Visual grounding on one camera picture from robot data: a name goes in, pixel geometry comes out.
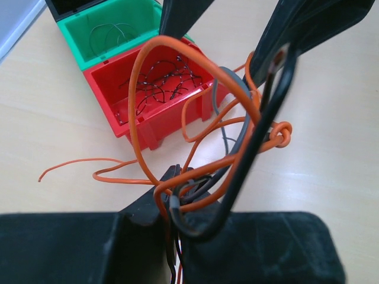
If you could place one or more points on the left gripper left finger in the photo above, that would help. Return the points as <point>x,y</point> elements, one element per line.
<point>146,252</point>

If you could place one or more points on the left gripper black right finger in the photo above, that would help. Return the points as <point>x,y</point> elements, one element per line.
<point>208,244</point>

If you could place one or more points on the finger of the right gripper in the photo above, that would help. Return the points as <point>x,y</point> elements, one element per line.
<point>305,24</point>
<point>178,16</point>

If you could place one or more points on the red plastic bin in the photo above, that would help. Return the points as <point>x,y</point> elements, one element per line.
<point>166,81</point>

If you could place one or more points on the green plastic bin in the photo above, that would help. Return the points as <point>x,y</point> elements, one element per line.
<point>110,28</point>

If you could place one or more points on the black plastic bin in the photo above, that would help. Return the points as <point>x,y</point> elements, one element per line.
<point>61,9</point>

